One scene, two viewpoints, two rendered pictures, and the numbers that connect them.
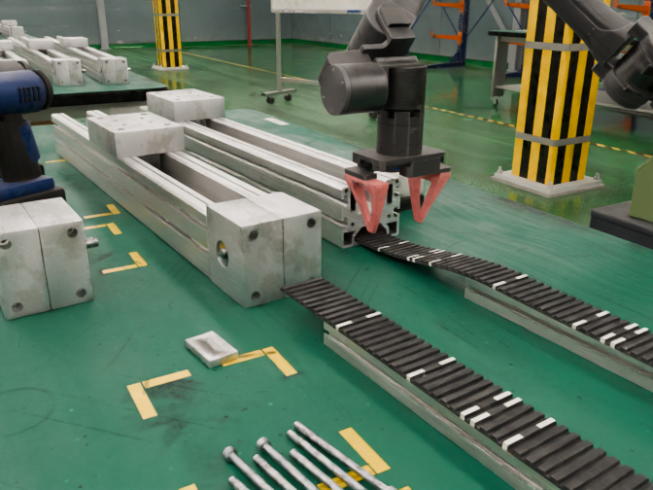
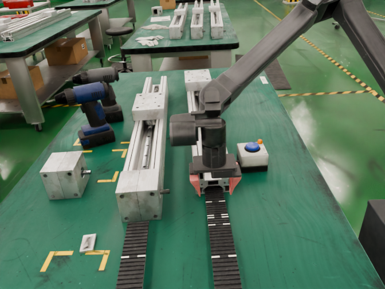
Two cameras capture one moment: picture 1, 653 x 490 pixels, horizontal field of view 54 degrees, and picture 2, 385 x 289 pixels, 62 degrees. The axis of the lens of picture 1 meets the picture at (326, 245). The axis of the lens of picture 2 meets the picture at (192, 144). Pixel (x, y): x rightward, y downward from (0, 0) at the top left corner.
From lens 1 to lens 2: 52 cm
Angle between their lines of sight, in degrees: 31
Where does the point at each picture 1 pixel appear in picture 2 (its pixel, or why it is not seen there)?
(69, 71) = (196, 32)
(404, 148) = (209, 164)
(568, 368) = not seen: outside the picture
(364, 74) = (182, 130)
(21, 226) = (52, 168)
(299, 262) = (148, 209)
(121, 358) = (61, 235)
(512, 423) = not seen: outside the picture
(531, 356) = not seen: outside the picture
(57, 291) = (66, 192)
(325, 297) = (136, 235)
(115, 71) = (216, 32)
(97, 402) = (36, 256)
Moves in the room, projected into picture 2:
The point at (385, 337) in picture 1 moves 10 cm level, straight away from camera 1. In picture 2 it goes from (129, 273) to (163, 241)
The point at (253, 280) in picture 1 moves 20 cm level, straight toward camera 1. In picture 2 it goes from (124, 213) to (66, 278)
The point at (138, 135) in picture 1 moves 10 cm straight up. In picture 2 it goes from (142, 112) to (138, 84)
